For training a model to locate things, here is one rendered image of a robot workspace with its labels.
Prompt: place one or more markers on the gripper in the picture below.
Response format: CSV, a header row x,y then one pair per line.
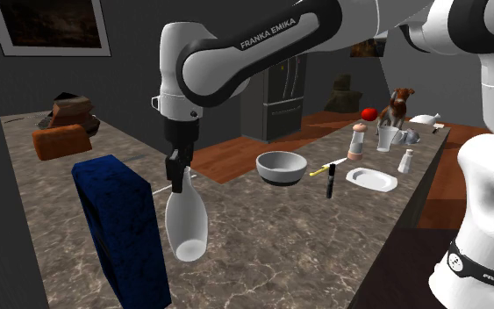
x,y
181,130

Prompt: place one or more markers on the white jug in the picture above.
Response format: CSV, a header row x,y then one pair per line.
x,y
386,139

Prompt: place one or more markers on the brown stacked lump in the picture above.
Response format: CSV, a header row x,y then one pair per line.
x,y
72,110

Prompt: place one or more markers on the dark grey fridge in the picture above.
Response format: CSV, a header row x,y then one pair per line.
x,y
283,102

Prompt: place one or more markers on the pink-topped pepper mill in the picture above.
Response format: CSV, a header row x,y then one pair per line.
x,y
357,143

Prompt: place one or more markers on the blue box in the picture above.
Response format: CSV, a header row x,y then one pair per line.
x,y
120,222

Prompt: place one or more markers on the grey teapot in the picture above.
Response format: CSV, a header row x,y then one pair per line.
x,y
412,137

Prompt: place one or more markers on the small dark wall picture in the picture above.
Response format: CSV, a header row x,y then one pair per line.
x,y
364,49

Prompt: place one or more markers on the white plate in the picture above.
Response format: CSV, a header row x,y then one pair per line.
x,y
371,179

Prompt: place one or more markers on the brown dog figure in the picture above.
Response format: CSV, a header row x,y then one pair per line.
x,y
394,112

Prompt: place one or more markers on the black marker pen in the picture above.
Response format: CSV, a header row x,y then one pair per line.
x,y
331,182

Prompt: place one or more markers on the thin white stick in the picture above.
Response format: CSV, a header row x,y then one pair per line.
x,y
162,189

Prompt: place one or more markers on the large white-framed wall picture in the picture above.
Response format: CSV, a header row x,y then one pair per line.
x,y
50,25

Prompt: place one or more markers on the red tomato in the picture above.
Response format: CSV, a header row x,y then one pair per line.
x,y
369,114

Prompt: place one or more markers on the dark brown rock figure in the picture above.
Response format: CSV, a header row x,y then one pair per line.
x,y
343,97

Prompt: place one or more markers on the small white and black tool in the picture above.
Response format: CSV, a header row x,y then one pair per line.
x,y
438,127

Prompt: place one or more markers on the grey bowl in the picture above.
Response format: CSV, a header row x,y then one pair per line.
x,y
281,167

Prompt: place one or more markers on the white bottle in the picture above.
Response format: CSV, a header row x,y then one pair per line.
x,y
186,222

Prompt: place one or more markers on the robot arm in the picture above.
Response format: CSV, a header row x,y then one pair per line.
x,y
212,64

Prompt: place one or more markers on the orange block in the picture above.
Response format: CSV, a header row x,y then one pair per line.
x,y
61,142

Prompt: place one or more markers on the white salt shaker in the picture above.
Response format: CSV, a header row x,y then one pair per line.
x,y
406,162

